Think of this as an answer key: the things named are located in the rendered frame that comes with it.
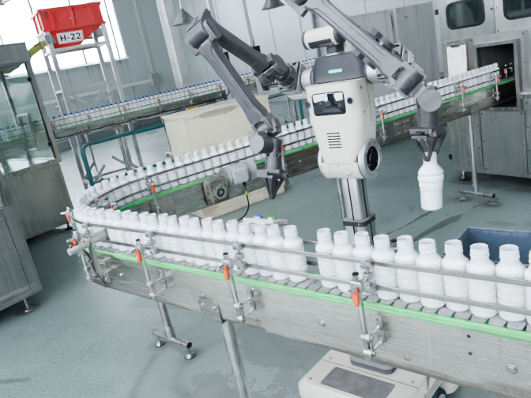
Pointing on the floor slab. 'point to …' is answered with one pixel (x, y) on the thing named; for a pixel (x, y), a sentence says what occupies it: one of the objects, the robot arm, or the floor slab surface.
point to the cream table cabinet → (178, 124)
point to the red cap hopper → (93, 20)
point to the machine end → (495, 10)
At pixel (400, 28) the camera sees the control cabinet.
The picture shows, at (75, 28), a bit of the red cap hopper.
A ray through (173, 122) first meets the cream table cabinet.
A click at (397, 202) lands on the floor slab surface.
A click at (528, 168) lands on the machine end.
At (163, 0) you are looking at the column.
